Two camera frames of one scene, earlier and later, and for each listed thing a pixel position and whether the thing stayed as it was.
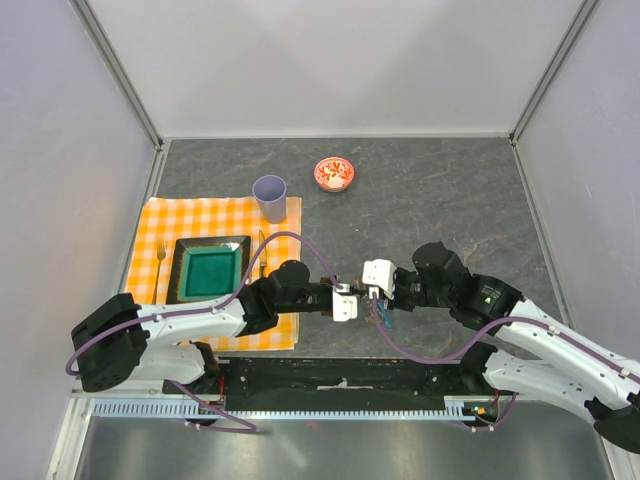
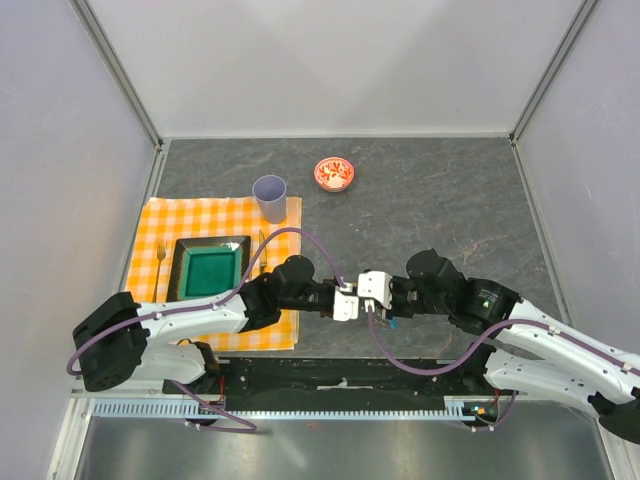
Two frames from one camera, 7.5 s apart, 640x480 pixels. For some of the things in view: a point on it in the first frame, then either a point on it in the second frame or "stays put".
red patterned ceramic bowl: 334,174 stays put
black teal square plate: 208,268 stays put
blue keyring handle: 381,309 → 394,323
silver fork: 161,250 stays put
